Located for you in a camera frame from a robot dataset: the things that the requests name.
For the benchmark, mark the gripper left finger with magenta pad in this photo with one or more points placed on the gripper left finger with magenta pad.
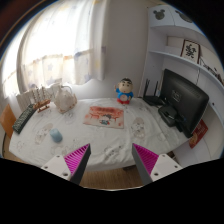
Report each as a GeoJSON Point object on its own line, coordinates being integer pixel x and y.
{"type": "Point", "coordinates": [70, 167]}

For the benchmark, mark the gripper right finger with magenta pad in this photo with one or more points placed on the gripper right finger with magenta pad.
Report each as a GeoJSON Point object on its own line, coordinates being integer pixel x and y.
{"type": "Point", "coordinates": [152, 167]}

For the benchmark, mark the white patterned tablecloth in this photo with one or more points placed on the white patterned tablecloth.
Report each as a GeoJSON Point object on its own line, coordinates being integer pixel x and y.
{"type": "Point", "coordinates": [110, 148]}

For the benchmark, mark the red booklet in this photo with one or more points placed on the red booklet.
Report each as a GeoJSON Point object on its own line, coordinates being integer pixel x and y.
{"type": "Point", "coordinates": [198, 134]}

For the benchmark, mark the black wifi router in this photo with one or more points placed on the black wifi router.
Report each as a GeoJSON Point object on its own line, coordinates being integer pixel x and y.
{"type": "Point", "coordinates": [151, 100]}

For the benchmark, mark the black keyboard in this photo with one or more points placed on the black keyboard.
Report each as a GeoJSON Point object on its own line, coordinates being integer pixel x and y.
{"type": "Point", "coordinates": [23, 119]}

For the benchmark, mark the black computer monitor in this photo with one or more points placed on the black computer monitor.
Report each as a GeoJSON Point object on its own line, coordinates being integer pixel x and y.
{"type": "Point", "coordinates": [184, 103]}

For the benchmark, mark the wooden model sailing ship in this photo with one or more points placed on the wooden model sailing ship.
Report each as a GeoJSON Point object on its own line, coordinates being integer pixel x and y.
{"type": "Point", "coordinates": [41, 99]}

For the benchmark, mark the wooden chair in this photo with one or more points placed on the wooden chair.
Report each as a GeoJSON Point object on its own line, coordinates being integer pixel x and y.
{"type": "Point", "coordinates": [7, 120]}

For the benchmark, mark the cartoon boy figurine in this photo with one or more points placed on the cartoon boy figurine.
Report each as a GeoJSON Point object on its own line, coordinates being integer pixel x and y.
{"type": "Point", "coordinates": [124, 91]}

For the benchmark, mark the framed calligraphy picture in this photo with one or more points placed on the framed calligraphy picture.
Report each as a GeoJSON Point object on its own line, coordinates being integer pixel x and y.
{"type": "Point", "coordinates": [191, 51]}

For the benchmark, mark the white sheer curtain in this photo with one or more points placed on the white sheer curtain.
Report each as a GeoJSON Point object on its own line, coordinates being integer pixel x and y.
{"type": "Point", "coordinates": [65, 42]}

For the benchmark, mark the white wall shelf unit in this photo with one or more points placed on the white wall shelf unit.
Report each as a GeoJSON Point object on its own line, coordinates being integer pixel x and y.
{"type": "Point", "coordinates": [166, 32]}

